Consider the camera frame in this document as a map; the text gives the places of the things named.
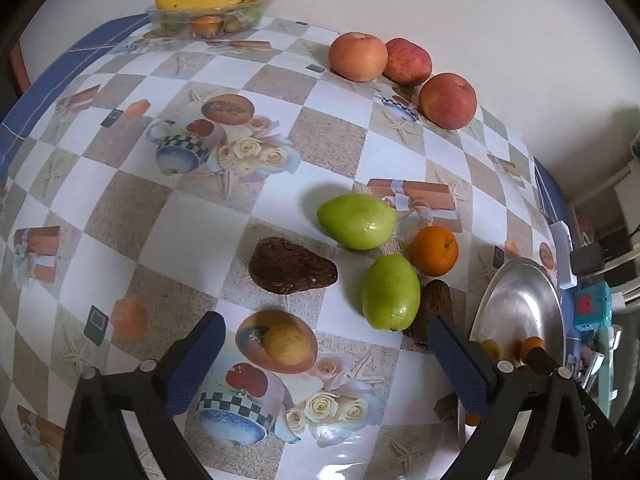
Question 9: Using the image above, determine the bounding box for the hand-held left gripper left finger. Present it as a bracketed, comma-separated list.
[60, 311, 226, 480]

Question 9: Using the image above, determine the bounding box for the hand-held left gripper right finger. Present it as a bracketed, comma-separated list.
[427, 315, 627, 480]

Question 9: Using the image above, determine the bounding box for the dark brown avocado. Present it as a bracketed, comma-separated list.
[248, 237, 338, 294]
[404, 280, 454, 347]

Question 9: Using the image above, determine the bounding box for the small orange kumquat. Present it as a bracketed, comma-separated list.
[520, 336, 545, 364]

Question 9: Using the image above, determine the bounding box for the round metal plate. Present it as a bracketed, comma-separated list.
[456, 257, 566, 463]

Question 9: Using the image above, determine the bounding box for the green mango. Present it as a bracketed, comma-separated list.
[361, 254, 421, 332]
[317, 193, 401, 251]

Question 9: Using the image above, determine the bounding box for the orange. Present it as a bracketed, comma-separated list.
[410, 226, 460, 276]

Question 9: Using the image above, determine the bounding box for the teal plastic device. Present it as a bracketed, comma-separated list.
[572, 281, 614, 332]

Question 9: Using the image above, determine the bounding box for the printed checkered tablecloth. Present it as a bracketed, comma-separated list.
[0, 12, 571, 480]

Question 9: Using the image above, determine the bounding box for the white plastic box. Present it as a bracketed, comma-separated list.
[550, 220, 576, 289]

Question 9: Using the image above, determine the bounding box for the black power adapter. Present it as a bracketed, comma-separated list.
[570, 245, 606, 276]

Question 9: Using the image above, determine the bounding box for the red apple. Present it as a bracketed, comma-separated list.
[383, 37, 433, 86]
[418, 73, 478, 131]
[328, 32, 389, 82]

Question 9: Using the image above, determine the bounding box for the clear plastic container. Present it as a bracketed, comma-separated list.
[147, 0, 271, 39]

